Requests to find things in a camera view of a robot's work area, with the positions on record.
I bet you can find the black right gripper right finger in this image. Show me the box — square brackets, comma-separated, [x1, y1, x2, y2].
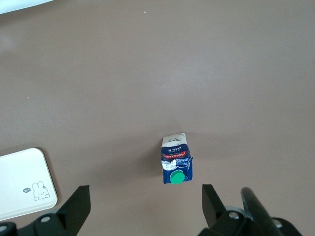
[200, 183, 248, 236]

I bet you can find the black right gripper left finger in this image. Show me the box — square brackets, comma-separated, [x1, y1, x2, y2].
[33, 185, 91, 236]

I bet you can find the blue milk carton green cap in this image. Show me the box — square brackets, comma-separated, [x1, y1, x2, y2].
[161, 132, 194, 185]

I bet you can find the cream rabbit print tray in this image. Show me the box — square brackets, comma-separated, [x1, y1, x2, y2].
[0, 147, 59, 222]

